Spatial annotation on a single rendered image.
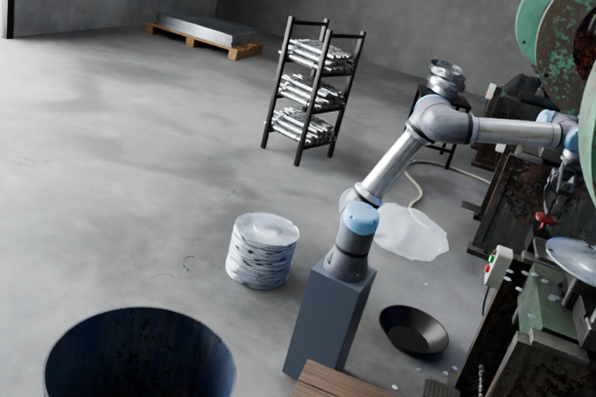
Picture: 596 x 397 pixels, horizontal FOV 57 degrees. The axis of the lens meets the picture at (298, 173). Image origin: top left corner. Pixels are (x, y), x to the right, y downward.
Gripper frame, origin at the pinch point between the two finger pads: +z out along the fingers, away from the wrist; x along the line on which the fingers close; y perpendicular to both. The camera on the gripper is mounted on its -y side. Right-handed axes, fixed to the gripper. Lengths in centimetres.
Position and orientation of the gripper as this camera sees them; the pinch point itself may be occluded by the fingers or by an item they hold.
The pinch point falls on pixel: (549, 213)
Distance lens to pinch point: 207.4
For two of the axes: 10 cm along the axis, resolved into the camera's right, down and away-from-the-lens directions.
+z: -2.3, 8.9, 3.8
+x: -9.2, -3.3, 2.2
